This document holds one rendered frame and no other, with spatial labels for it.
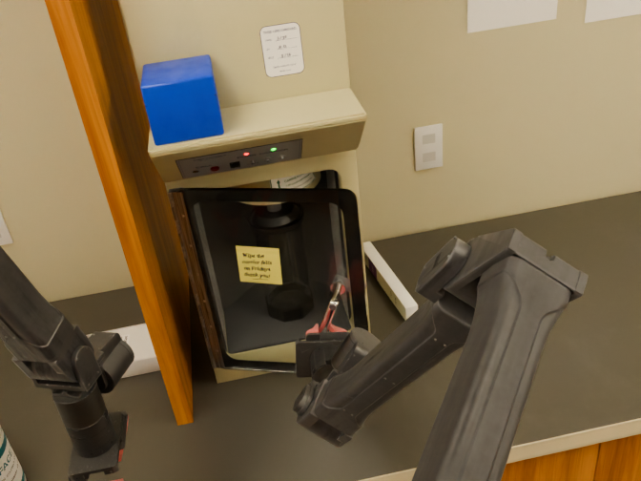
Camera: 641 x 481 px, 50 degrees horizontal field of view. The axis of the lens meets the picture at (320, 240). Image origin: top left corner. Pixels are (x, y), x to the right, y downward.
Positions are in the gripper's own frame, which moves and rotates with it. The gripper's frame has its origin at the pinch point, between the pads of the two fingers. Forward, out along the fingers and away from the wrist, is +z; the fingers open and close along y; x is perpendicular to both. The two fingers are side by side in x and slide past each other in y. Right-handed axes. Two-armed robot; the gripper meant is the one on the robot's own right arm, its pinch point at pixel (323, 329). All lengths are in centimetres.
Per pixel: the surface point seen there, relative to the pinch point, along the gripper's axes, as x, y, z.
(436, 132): -18, -31, 58
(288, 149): -31.1, 5.3, 2.1
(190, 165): -29.4, 20.3, 0.4
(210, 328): 5.7, 20.4, 11.2
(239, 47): -45.9, 12.3, 6.2
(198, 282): -5.0, 21.6, 9.5
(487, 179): -4, -47, 63
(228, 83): -40.4, 14.3, 6.8
